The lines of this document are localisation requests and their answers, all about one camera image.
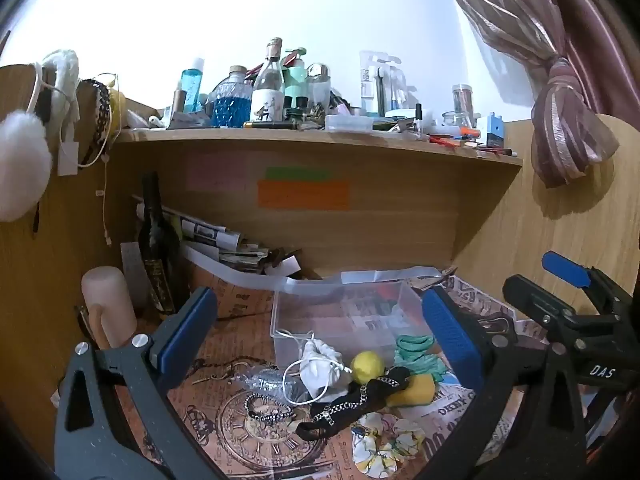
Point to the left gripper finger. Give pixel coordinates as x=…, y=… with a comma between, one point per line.
x=603, y=347
x=575, y=272

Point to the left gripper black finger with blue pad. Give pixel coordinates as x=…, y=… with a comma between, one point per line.
x=93, y=439
x=547, y=439

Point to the yellow sponge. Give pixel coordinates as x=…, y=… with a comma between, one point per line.
x=420, y=391

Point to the green scrunchie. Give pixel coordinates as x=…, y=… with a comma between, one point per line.
x=415, y=354

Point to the black gold-trimmed headband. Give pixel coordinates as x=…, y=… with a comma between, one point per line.
x=365, y=399

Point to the yellow felt ball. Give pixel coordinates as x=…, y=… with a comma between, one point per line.
x=365, y=366

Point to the white drawstring pouch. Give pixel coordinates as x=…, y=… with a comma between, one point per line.
x=318, y=375

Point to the floral white scrunchie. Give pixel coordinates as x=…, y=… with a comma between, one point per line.
x=382, y=443

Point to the newspaper print table mat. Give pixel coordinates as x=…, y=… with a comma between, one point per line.
x=244, y=448

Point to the cream ceramic mug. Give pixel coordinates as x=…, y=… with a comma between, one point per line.
x=110, y=312

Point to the clear plastic storage box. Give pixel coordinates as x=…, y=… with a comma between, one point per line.
x=349, y=318

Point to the paper box of rolled papers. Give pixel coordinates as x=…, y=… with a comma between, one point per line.
x=228, y=255

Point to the dark glass bottle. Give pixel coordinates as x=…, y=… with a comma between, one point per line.
x=160, y=252

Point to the small glass jar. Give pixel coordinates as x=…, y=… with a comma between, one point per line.
x=463, y=104

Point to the wooden shelf board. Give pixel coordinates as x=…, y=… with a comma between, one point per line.
x=312, y=137

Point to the pink striped curtain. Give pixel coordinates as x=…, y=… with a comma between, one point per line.
x=587, y=65

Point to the pink sticky note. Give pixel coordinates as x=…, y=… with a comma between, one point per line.
x=217, y=172

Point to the white fluffy earmuffs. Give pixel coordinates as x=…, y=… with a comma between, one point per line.
x=49, y=109

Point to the clear packaged item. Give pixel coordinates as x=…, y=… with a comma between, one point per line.
x=384, y=90

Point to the orange sticky note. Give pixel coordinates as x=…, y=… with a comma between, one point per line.
x=329, y=195

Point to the green sticky note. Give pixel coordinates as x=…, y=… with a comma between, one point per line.
x=291, y=173

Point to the black studded headband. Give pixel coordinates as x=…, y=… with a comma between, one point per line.
x=101, y=115

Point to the blue liquid round bottle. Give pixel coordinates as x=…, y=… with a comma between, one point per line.
x=230, y=100

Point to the light blue tall bottle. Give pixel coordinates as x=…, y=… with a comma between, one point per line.
x=190, y=82

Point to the clear glass corked bottle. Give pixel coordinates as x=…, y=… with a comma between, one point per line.
x=268, y=96

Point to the mint green spray bottle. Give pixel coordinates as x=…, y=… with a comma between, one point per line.
x=295, y=78

